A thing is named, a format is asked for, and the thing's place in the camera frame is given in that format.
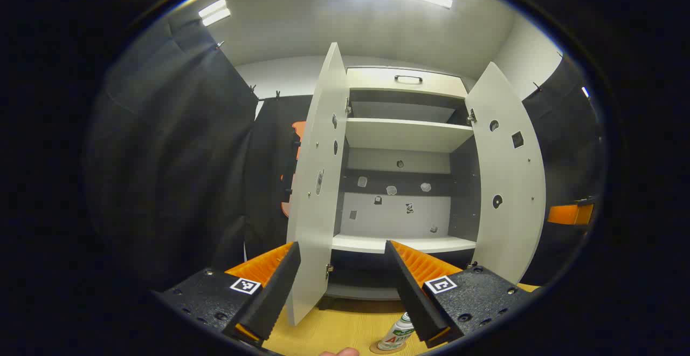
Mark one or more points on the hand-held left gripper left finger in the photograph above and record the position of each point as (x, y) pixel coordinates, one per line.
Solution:
(275, 296)

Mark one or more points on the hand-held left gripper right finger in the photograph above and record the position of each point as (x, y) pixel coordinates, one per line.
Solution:
(415, 302)

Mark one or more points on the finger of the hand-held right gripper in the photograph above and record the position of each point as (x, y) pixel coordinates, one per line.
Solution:
(563, 214)

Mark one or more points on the white drink bottle green label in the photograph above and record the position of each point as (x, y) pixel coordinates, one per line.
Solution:
(396, 334)

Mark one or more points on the cabinet door with cat sticker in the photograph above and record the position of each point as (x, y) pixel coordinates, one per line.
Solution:
(512, 183)

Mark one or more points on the cabinet door with camera sticker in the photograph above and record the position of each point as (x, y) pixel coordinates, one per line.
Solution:
(318, 221)

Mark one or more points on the white cabinet shelf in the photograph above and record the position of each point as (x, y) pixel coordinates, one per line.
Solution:
(366, 244)
(404, 135)

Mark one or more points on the metal door hinge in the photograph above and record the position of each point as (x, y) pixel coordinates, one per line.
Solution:
(472, 116)
(348, 109)

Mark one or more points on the white cabinet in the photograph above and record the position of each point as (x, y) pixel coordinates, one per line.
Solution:
(399, 89)

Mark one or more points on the small ceiling light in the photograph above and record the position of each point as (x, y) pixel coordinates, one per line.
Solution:
(214, 12)

